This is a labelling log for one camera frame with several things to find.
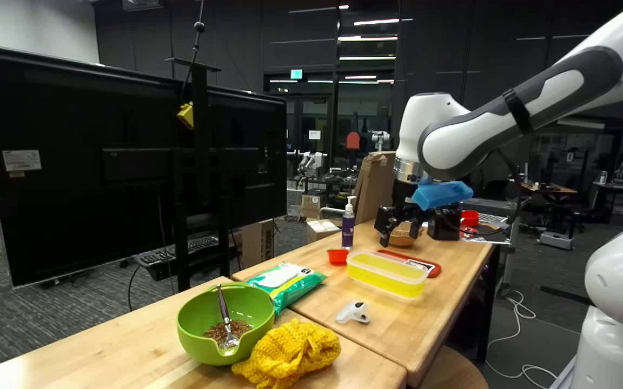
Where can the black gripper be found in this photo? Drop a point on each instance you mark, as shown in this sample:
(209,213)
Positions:
(399,210)

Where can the small white object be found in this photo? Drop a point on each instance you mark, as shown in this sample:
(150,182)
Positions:
(353,311)

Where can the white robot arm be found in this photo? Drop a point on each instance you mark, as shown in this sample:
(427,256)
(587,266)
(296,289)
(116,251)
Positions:
(446,142)

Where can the woven wooden bowl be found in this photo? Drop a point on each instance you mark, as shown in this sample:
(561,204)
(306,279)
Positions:
(401,236)

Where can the black box device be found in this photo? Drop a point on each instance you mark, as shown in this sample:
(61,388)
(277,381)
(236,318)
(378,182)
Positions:
(445,223)

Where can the yellow plastic container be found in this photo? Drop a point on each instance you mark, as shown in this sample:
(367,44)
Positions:
(387,275)

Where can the purple pump bottle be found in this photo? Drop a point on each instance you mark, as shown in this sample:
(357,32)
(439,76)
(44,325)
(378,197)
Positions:
(346,223)

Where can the brown cardboard box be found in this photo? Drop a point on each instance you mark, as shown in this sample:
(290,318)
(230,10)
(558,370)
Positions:
(374,185)

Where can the small red cup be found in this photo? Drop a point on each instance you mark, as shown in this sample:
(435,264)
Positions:
(337,256)

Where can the red plastic cup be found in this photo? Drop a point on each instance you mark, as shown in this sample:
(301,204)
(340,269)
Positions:
(471,218)

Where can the green wet wipes pack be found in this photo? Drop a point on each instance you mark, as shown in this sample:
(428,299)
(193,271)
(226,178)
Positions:
(286,284)

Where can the round wooden stool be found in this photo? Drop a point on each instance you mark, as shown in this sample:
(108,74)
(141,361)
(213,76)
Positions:
(453,370)

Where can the yellow knitted cloth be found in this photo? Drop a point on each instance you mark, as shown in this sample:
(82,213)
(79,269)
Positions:
(286,352)

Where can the green bowl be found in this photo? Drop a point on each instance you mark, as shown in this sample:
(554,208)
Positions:
(202,326)

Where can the metal spoon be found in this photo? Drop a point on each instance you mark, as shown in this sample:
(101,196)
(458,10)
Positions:
(230,343)

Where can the black monitor stand pole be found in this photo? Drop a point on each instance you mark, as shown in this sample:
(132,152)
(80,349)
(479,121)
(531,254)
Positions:
(198,229)

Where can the large black monitor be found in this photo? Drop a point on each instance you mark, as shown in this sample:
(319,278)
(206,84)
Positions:
(88,163)

